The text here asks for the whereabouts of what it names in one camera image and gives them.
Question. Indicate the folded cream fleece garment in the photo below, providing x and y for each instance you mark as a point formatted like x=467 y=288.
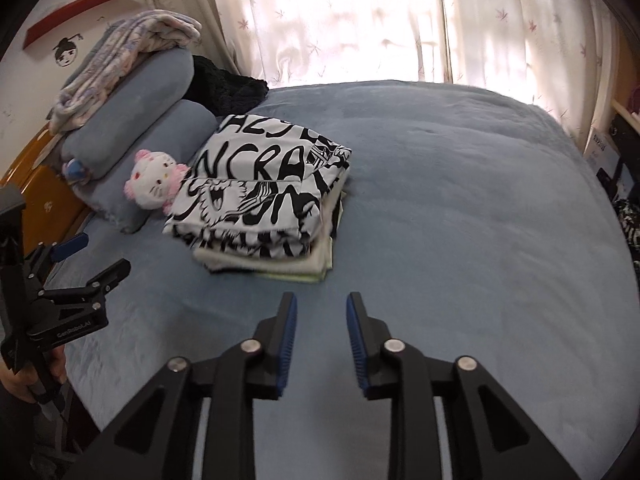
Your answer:
x=310 y=268

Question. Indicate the floral white curtain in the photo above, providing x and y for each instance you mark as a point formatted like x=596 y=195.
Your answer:
x=557 y=54

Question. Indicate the black fuzzy garment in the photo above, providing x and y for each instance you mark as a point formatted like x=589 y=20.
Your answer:
x=221 y=92

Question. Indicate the folded floral blanket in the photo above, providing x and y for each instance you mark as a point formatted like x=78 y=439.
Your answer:
x=113 y=58

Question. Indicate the black white patterned cloth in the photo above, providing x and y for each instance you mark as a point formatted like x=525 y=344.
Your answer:
x=627 y=214

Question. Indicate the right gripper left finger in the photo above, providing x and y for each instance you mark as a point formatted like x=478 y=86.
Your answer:
x=154 y=435

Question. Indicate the black white graffiti print garment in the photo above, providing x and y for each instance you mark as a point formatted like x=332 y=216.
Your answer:
x=258 y=188

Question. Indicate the pink white plush cat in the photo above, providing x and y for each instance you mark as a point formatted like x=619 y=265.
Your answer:
x=155 y=180

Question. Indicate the blue bed sheet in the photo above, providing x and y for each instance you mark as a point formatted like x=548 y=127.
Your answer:
x=472 y=226

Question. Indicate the wooden shelf unit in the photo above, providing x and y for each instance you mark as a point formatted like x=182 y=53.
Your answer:
x=612 y=149

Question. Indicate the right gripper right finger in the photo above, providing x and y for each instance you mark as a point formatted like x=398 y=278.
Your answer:
x=438 y=405

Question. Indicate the wooden headboard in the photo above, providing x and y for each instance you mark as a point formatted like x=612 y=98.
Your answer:
x=53 y=212

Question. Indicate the cartoon face wall sticker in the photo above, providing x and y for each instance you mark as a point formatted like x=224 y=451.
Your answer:
x=65 y=52

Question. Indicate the person left hand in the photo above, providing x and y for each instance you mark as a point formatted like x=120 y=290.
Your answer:
x=20 y=384

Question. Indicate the red wall shelf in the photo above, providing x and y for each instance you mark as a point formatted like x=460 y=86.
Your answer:
x=57 y=18

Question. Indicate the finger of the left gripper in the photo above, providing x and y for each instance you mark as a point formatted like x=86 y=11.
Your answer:
x=107 y=280
x=62 y=251

